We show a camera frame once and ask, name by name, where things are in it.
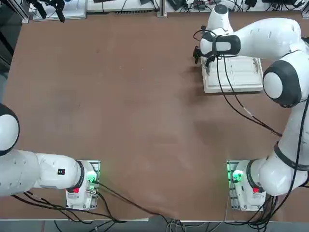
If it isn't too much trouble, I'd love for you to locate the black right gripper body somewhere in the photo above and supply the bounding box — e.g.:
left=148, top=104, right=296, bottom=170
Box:
left=193, top=46, right=203, bottom=64

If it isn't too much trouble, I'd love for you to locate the white folding storage box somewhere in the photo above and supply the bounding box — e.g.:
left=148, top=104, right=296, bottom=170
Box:
left=200, top=55, right=264, bottom=94

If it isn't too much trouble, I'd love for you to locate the large black power adapter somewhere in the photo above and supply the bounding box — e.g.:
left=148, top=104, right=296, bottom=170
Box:
left=167, top=0, right=189, bottom=12

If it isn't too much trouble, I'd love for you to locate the long white power strip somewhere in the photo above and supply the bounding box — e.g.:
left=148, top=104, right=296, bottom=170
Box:
left=86, top=0, right=160, bottom=13

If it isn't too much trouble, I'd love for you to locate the white flat tray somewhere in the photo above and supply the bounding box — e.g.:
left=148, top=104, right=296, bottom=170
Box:
left=33, top=0, right=87, bottom=20

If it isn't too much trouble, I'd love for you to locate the black tripod stand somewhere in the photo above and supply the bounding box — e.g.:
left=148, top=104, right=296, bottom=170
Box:
left=27, top=0, right=66, bottom=24

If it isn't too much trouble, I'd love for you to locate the aluminium profile post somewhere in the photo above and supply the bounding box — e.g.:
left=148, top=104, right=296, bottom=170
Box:
left=11, top=0, right=30, bottom=24
left=157, top=0, right=168, bottom=18

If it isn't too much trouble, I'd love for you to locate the black wrist cable white label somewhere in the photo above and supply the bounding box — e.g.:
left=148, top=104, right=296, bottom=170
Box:
left=224, top=57, right=283, bottom=136

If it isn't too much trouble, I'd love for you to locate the black base cable bundle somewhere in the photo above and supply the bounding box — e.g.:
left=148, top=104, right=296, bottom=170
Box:
left=241, top=190, right=294, bottom=227

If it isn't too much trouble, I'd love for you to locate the grey cable bundle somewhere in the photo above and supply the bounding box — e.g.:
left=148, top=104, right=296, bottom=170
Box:
left=166, top=218, right=186, bottom=232

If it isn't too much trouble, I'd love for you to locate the black cable grey sleeve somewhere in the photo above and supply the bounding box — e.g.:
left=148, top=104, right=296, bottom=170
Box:
left=11, top=190, right=127, bottom=223

